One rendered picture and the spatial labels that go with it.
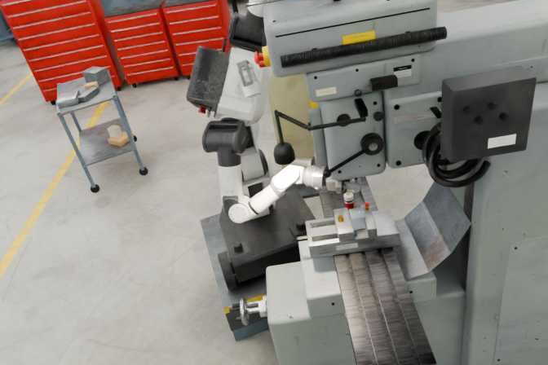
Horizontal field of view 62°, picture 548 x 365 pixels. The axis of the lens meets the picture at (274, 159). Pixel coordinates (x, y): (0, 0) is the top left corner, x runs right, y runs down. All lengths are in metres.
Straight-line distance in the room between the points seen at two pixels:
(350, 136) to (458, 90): 0.42
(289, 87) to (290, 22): 2.09
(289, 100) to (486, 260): 2.04
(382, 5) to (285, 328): 1.29
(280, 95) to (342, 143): 1.94
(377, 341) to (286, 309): 0.50
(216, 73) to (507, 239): 1.17
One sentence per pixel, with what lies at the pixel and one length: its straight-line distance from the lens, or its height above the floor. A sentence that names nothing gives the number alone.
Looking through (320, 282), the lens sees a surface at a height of 0.85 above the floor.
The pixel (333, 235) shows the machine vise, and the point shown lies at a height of 1.00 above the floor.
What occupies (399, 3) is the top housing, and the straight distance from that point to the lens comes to 1.33.
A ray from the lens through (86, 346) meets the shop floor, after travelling 3.23.
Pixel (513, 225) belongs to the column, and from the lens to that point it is 1.72.
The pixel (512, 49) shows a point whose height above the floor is 1.69.
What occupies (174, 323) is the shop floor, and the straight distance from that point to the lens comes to 3.07.
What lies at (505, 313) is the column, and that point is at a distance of 2.04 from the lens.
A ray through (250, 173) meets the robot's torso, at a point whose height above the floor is 1.01.
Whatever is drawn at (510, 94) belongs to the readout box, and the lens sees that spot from 1.25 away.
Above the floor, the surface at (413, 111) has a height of 1.55.
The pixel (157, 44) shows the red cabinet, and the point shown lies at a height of 0.56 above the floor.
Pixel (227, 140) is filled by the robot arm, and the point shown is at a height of 1.43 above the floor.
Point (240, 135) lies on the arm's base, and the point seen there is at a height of 1.43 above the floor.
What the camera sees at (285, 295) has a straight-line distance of 2.01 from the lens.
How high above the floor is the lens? 2.24
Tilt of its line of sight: 32 degrees down
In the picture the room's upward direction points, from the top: 12 degrees counter-clockwise
